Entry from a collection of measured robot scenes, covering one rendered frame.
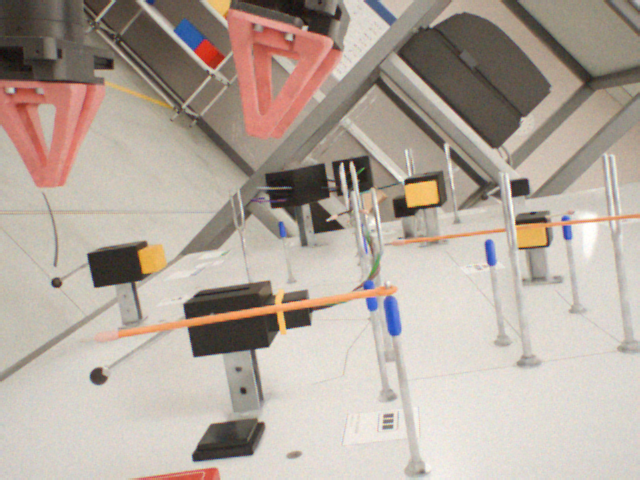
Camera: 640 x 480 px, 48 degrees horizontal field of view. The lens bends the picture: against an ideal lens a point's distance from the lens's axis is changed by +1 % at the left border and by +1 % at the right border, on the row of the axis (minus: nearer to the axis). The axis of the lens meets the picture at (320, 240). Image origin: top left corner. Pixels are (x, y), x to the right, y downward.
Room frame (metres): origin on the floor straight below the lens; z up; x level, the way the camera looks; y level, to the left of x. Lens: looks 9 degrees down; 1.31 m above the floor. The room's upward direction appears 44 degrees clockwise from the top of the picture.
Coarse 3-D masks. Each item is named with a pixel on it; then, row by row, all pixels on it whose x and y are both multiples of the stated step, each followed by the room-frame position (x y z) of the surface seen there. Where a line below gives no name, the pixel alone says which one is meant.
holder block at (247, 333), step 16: (224, 288) 0.51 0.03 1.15; (240, 288) 0.50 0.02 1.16; (256, 288) 0.49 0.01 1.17; (192, 304) 0.48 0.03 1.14; (208, 304) 0.48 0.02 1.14; (224, 304) 0.48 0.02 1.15; (240, 304) 0.48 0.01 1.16; (256, 304) 0.48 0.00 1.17; (224, 320) 0.48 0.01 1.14; (240, 320) 0.48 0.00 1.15; (256, 320) 0.48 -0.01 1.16; (192, 336) 0.48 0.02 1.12; (208, 336) 0.48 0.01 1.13; (224, 336) 0.48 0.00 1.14; (240, 336) 0.48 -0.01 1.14; (256, 336) 0.48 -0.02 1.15; (272, 336) 0.49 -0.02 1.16; (192, 352) 0.48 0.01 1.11; (208, 352) 0.48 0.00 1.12; (224, 352) 0.48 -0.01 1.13
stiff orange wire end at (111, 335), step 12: (384, 288) 0.38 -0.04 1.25; (396, 288) 0.37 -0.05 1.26; (312, 300) 0.37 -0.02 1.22; (324, 300) 0.37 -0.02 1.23; (336, 300) 0.37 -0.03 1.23; (348, 300) 0.37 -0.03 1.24; (240, 312) 0.37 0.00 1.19; (252, 312) 0.37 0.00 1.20; (264, 312) 0.37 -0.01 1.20; (276, 312) 0.37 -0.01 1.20; (156, 324) 0.36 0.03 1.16; (168, 324) 0.36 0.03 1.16; (180, 324) 0.36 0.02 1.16; (192, 324) 0.36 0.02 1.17; (96, 336) 0.36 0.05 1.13; (108, 336) 0.36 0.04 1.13; (120, 336) 0.36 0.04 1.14
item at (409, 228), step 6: (396, 198) 1.16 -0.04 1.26; (402, 198) 1.15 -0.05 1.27; (396, 204) 1.17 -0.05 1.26; (402, 204) 1.18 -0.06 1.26; (396, 210) 1.16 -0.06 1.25; (402, 210) 1.18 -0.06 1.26; (408, 210) 1.17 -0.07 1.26; (414, 210) 1.15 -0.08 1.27; (396, 216) 1.16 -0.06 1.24; (402, 216) 1.16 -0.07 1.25; (408, 216) 1.16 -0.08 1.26; (414, 216) 1.18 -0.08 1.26; (402, 222) 1.17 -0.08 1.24; (408, 222) 1.19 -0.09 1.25; (414, 222) 1.18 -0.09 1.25; (402, 228) 1.17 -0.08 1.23; (408, 228) 1.19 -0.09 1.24; (414, 228) 1.17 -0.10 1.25; (408, 234) 1.19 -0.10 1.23; (414, 234) 1.17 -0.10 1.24; (420, 234) 1.18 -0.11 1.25
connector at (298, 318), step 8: (272, 296) 0.51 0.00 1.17; (288, 296) 0.50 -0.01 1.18; (296, 296) 0.50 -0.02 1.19; (304, 296) 0.49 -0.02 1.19; (264, 304) 0.49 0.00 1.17; (272, 304) 0.48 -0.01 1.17; (288, 312) 0.49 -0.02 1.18; (296, 312) 0.49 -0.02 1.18; (304, 312) 0.49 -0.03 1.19; (312, 312) 0.49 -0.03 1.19; (272, 320) 0.48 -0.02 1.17; (288, 320) 0.49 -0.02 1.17; (296, 320) 0.49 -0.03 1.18; (304, 320) 0.49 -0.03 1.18; (272, 328) 0.48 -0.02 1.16; (288, 328) 0.49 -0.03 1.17
